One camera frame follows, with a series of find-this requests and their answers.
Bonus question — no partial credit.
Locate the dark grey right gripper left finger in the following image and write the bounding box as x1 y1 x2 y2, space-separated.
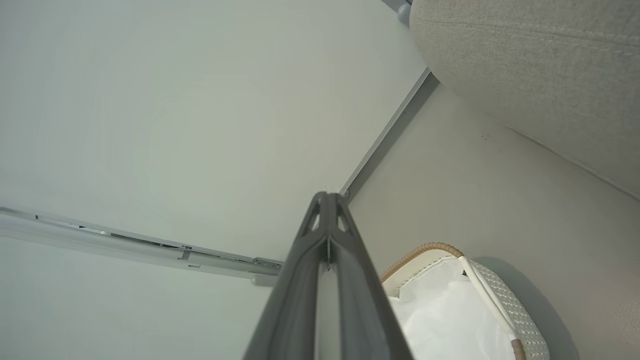
243 192 331 360

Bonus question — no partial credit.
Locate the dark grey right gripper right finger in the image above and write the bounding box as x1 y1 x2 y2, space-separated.
326 192 414 360

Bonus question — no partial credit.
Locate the white woven laundry basket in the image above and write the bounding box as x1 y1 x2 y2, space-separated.
380 242 551 360

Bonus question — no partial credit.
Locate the grey round sofa leg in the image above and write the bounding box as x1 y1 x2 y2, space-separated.
396 1 414 27

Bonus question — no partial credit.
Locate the grey partition wall post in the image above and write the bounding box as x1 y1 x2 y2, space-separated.
0 206 285 288

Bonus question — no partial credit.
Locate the grey wall base rail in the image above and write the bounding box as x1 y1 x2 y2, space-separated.
340 67 441 202

